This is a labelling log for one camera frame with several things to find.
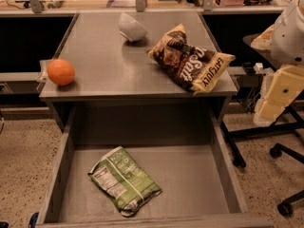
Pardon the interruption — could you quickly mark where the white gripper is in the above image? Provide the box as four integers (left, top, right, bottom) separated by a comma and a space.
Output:
253, 26, 304, 126

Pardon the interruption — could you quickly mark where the green jalapeno chip bag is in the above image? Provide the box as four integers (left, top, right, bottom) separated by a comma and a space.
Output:
87, 146, 162, 217

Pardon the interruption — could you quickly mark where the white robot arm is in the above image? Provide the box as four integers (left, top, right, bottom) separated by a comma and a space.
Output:
251, 0, 304, 126

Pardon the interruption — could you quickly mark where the brown Late July chip bag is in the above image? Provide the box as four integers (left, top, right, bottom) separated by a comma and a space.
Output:
147, 24, 236, 94

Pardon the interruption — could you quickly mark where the open grey top drawer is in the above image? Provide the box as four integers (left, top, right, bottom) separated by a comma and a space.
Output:
37, 104, 272, 228

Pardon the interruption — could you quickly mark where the grey cabinet counter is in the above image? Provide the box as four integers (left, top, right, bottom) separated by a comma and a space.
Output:
40, 10, 237, 134

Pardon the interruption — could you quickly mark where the black rolling chair base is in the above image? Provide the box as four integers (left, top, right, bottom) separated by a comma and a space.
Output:
269, 142, 304, 217

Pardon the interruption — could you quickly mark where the white bowl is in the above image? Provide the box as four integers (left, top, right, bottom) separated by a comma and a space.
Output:
119, 12, 147, 42

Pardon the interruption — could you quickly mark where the orange fruit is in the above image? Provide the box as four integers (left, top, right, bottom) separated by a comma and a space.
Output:
47, 59, 75, 86

